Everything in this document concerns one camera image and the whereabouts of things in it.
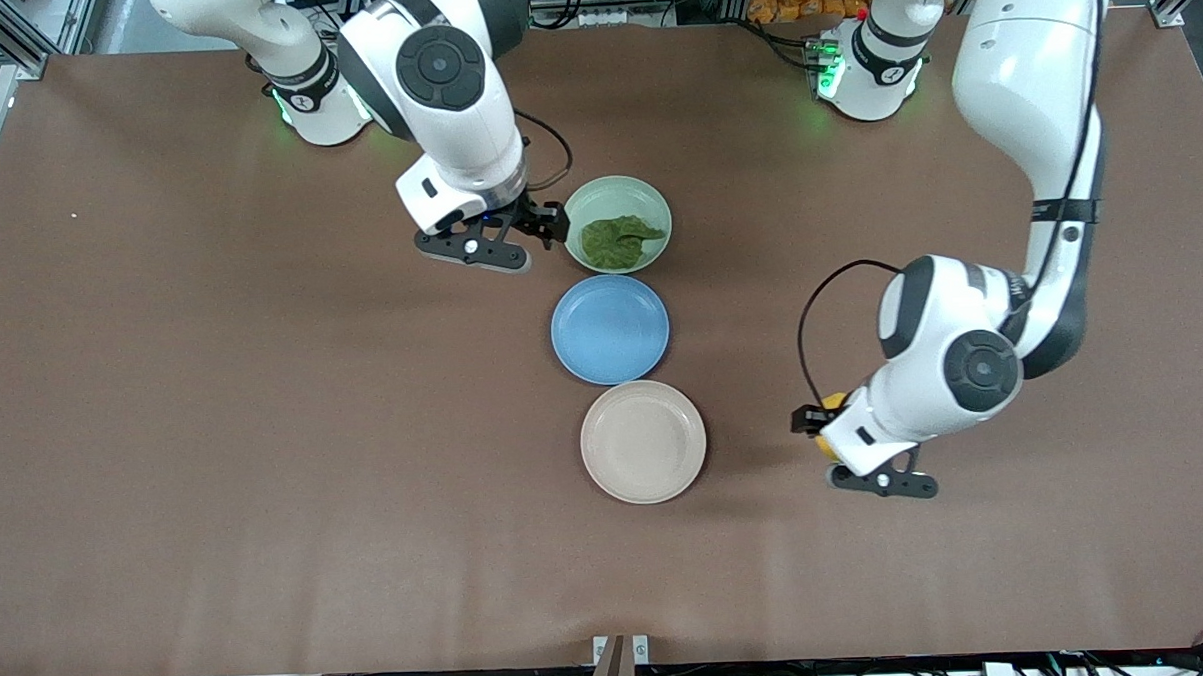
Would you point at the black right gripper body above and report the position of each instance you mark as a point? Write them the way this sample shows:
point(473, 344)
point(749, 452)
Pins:
point(523, 219)

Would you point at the yellow lemon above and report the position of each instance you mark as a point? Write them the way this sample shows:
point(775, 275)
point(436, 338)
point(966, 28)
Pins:
point(834, 401)

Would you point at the green lettuce leaf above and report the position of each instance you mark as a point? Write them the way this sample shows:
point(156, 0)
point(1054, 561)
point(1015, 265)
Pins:
point(613, 243)

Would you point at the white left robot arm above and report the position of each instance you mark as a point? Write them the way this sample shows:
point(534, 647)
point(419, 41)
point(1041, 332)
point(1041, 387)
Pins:
point(1032, 63)

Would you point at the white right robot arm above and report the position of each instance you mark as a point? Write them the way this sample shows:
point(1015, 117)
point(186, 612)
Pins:
point(453, 103)

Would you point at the green plate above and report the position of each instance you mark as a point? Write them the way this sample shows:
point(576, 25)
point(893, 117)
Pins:
point(617, 197)

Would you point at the blue plate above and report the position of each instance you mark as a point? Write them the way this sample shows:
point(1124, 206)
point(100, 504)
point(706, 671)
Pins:
point(609, 330)

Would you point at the beige plate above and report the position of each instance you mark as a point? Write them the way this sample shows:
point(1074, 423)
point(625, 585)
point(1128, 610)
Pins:
point(643, 443)

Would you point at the metal table edge bracket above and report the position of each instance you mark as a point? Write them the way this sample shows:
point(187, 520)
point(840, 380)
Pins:
point(621, 658)

